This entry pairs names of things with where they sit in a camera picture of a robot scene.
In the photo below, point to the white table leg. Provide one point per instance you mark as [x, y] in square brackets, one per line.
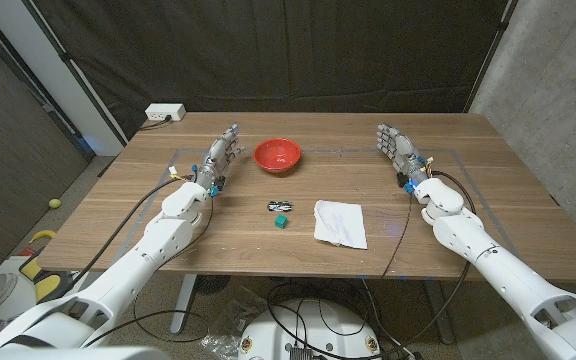
[183, 305]

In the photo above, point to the black backdrop curtain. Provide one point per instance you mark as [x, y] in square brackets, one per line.
[268, 50]

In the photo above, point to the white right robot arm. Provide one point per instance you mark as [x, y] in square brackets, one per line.
[493, 270]

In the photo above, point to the grey table leg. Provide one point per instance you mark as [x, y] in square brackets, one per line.
[440, 315]

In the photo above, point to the black backdrop stand pole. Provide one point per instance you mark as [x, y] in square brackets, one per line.
[490, 55]
[70, 65]

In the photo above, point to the white power strip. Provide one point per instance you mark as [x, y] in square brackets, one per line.
[165, 112]

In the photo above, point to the small teal green block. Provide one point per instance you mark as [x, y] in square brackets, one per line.
[281, 222]

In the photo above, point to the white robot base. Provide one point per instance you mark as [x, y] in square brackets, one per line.
[278, 340]

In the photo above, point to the white round device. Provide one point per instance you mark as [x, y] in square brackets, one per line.
[3, 300]

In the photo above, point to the clear plastic bag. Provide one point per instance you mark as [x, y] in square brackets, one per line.
[228, 325]

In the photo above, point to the yellow green ball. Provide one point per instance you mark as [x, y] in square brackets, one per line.
[54, 203]

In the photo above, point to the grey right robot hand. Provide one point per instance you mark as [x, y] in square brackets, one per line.
[400, 150]

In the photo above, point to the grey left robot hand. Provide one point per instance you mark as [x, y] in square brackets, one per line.
[215, 162]

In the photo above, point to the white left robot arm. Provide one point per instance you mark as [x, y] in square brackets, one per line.
[133, 270]

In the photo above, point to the white towel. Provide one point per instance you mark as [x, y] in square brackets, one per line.
[340, 225]

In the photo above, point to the red bowl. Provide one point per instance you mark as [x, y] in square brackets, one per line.
[277, 154]

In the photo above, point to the black round floor object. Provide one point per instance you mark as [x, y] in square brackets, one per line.
[211, 283]

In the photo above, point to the small red object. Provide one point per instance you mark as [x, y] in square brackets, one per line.
[27, 251]

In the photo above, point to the yellow black tool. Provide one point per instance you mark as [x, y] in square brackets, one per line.
[33, 270]

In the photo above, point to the black silver toy car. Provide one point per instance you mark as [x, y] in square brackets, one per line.
[279, 206]

